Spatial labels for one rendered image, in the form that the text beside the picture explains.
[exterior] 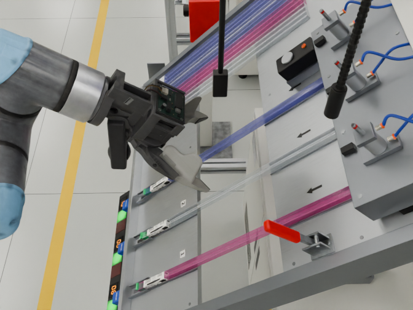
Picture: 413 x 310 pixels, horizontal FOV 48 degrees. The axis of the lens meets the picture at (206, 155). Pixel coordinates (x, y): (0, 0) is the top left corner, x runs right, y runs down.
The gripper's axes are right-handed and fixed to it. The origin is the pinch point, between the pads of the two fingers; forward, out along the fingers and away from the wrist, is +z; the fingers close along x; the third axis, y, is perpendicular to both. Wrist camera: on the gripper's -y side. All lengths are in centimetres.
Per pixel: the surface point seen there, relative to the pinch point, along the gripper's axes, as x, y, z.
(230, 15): 47.1, -2.0, 9.4
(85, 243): 37, -111, 20
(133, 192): 12.0, -33.5, 2.9
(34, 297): 16, -119, 7
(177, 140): 21.1, -21.4, 7.1
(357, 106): -2.7, 22.9, 9.1
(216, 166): 49, -56, 44
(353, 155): -9.8, 20.7, 8.7
